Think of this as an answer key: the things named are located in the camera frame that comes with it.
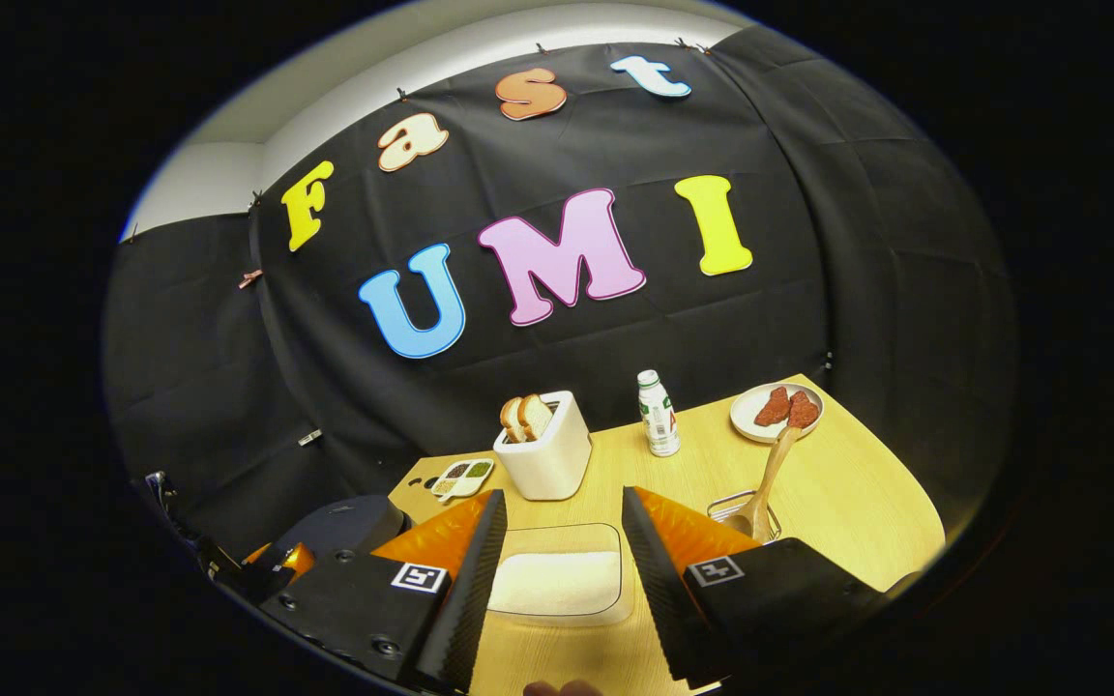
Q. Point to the toasted bread slice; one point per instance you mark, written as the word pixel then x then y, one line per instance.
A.
pixel 536 416
pixel 511 420

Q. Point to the white toaster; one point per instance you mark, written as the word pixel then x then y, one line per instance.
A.
pixel 547 469

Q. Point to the white clothes peg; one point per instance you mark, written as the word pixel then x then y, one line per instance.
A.
pixel 309 437

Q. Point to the white divided bean dish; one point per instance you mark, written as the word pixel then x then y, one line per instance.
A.
pixel 460 478

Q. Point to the clear container of rice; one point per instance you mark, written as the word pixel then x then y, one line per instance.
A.
pixel 557 580

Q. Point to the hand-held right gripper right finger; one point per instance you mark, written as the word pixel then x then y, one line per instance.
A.
pixel 663 599

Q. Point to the black rice cooker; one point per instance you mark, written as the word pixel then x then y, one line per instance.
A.
pixel 344 522

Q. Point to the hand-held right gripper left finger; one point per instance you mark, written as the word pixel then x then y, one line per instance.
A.
pixel 465 599

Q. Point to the wooden spoon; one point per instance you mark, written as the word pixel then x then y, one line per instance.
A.
pixel 772 474

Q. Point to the white plate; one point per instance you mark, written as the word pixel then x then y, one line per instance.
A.
pixel 743 416

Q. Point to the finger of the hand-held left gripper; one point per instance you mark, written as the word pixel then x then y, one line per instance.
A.
pixel 294 559

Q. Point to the white drink bottle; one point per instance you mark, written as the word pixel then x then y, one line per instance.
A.
pixel 659 420

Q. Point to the pink clothes peg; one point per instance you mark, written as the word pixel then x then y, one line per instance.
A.
pixel 249 278

